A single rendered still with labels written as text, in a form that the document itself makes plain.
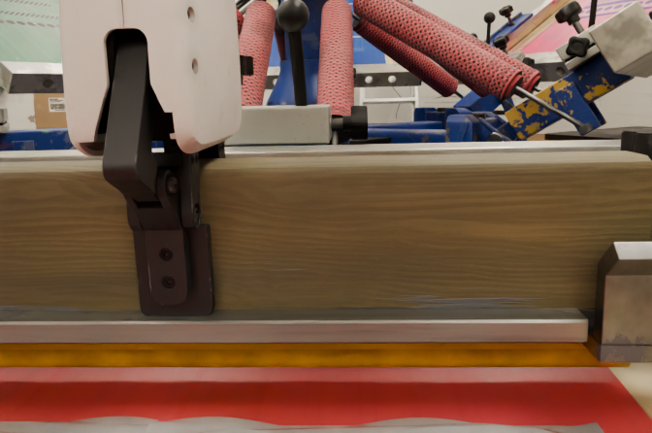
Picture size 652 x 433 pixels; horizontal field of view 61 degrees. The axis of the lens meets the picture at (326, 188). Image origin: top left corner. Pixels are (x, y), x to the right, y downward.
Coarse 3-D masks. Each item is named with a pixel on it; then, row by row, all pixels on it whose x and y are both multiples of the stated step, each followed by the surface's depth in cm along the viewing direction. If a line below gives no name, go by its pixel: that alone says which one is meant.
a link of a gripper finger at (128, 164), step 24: (120, 48) 20; (144, 48) 20; (120, 72) 19; (144, 72) 19; (120, 96) 19; (144, 96) 19; (120, 120) 19; (144, 120) 19; (120, 144) 18; (144, 144) 19; (120, 168) 18; (144, 168) 19; (144, 192) 20
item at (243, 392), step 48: (192, 384) 26; (240, 384) 26; (288, 384) 26; (336, 384) 26; (384, 384) 25; (432, 384) 25; (480, 384) 25; (528, 384) 25; (576, 384) 25; (624, 432) 22
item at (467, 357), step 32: (0, 352) 26; (32, 352) 26; (64, 352) 26; (96, 352) 26; (128, 352) 26; (160, 352) 26; (192, 352) 26; (224, 352) 26; (256, 352) 26; (288, 352) 26; (320, 352) 26; (352, 352) 26; (384, 352) 26; (416, 352) 25; (448, 352) 25; (480, 352) 25; (512, 352) 25; (544, 352) 25; (576, 352) 25
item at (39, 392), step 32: (0, 384) 26; (32, 384) 26; (64, 384) 26; (96, 384) 26; (128, 384) 26; (160, 384) 26; (0, 416) 24; (32, 416) 24; (64, 416) 23; (96, 416) 23; (160, 416) 23
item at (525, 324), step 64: (0, 320) 24; (64, 320) 24; (128, 320) 23; (192, 320) 23; (256, 320) 23; (320, 320) 23; (384, 320) 23; (448, 320) 23; (512, 320) 23; (576, 320) 22
